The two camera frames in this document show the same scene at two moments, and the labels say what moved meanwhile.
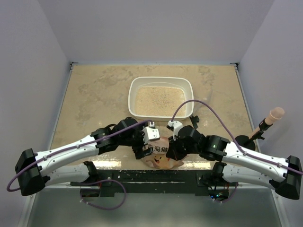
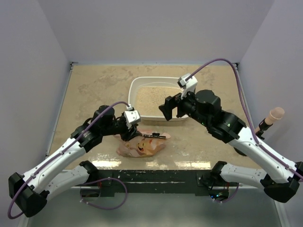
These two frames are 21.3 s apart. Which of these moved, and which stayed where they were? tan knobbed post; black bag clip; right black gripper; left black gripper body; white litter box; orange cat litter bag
Moved: right black gripper; black bag clip; orange cat litter bag; left black gripper body
Stayed: white litter box; tan knobbed post
